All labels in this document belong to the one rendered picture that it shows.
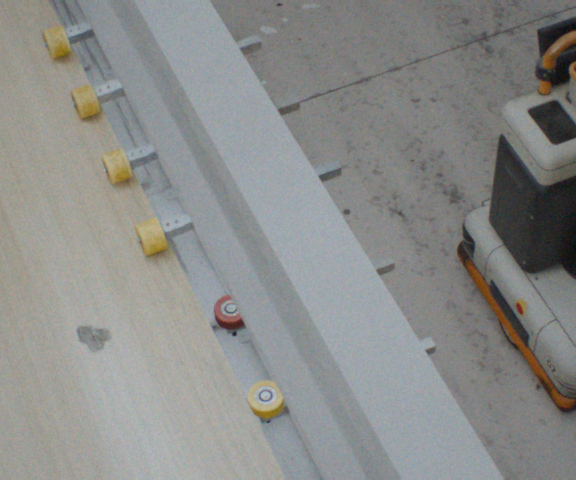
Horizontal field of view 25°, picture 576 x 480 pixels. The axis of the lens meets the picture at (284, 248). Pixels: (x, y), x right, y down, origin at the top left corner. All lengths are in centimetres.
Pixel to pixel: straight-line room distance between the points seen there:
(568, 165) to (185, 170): 226
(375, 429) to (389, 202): 336
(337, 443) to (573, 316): 270
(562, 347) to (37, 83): 162
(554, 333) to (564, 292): 15
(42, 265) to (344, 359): 214
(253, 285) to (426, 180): 324
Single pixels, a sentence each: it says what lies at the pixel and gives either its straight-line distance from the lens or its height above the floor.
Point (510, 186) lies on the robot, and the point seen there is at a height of 56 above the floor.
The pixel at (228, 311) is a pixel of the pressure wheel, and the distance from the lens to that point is 298.
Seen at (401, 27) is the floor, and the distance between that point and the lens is 494.
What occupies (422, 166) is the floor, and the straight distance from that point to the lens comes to 446.
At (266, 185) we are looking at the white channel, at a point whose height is 246.
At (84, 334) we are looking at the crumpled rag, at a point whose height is 91.
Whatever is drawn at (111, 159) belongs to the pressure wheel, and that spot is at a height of 98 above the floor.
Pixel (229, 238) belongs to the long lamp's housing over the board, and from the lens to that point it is 123.
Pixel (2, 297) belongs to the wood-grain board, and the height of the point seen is 90.
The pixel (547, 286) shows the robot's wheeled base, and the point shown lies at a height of 28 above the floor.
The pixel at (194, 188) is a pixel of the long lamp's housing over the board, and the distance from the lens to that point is 129.
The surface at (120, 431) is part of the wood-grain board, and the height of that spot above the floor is 90.
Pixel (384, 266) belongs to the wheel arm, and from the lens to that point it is 310.
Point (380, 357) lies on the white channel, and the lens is 105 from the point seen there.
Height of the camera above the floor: 334
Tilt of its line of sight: 52 degrees down
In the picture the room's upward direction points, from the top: 4 degrees counter-clockwise
